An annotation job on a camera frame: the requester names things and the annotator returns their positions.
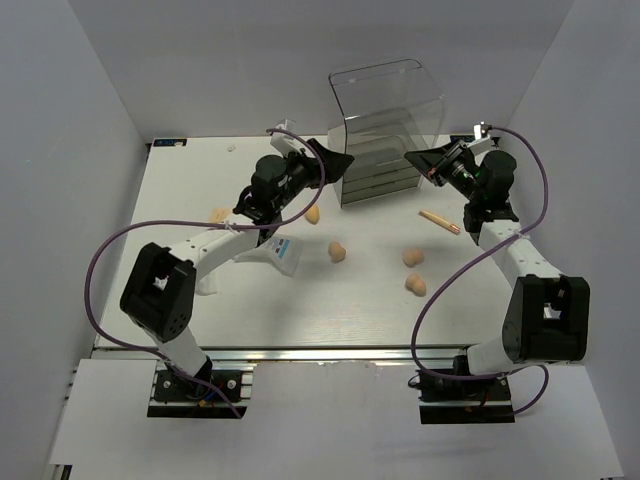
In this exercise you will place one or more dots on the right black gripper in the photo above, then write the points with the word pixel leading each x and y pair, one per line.
pixel 438 161

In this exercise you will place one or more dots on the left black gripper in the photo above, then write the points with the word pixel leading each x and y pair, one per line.
pixel 336 165

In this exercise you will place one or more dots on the clear acrylic organizer box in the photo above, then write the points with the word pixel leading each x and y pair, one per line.
pixel 386 110

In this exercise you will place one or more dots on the white blue sachet packet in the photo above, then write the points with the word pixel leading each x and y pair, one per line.
pixel 280 251

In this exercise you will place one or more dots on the beige makeup tube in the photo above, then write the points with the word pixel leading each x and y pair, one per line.
pixel 220 214

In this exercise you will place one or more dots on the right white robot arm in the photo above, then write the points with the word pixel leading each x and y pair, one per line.
pixel 546 320

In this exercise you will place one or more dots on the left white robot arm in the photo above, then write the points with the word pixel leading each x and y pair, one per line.
pixel 159 294

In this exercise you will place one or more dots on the beige makeup sponge far left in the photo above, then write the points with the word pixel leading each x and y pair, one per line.
pixel 312 215

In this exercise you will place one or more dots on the beige makeup sponge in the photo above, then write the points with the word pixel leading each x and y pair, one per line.
pixel 312 215
pixel 412 257
pixel 337 252
pixel 415 284

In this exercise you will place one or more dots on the beige makeup sponge centre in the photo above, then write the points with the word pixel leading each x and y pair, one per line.
pixel 337 252

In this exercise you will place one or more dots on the beige makeup sponge right upper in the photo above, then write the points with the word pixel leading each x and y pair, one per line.
pixel 412 257

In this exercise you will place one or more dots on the beige makeup sponge right lower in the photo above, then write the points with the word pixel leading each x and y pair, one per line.
pixel 415 284

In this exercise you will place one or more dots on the right blue table label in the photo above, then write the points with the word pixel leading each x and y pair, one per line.
pixel 463 139

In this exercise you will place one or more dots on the blue table label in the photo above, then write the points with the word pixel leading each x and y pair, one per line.
pixel 164 142
pixel 463 139

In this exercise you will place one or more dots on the beige rose-gold lipstick pen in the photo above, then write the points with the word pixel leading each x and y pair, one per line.
pixel 441 222

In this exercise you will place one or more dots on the left blue table label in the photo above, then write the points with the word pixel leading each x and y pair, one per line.
pixel 164 142

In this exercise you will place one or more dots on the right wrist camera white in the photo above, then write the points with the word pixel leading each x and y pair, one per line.
pixel 483 142

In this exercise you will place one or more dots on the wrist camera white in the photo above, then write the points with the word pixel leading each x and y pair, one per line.
pixel 282 142
pixel 483 142

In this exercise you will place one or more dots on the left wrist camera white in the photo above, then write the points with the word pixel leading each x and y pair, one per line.
pixel 282 142

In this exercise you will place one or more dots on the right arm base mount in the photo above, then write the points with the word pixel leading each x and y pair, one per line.
pixel 448 402

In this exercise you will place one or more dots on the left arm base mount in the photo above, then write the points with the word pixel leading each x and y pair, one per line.
pixel 173 397

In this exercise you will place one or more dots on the aluminium rail front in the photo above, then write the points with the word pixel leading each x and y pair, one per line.
pixel 295 354

